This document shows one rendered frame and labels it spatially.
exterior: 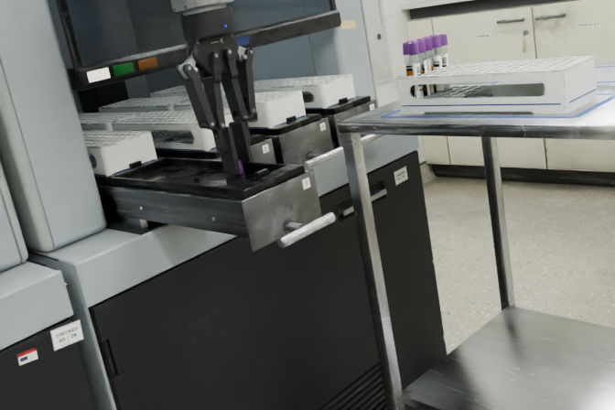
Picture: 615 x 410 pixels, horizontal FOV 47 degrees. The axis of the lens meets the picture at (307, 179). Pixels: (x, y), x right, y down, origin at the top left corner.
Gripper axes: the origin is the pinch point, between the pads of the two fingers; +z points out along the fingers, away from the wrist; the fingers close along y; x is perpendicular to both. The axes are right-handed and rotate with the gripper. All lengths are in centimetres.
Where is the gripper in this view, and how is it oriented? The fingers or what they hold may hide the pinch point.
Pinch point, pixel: (234, 147)
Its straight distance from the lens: 106.2
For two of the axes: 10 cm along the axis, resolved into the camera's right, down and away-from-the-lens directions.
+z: 1.8, 9.5, 2.6
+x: 7.2, 0.5, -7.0
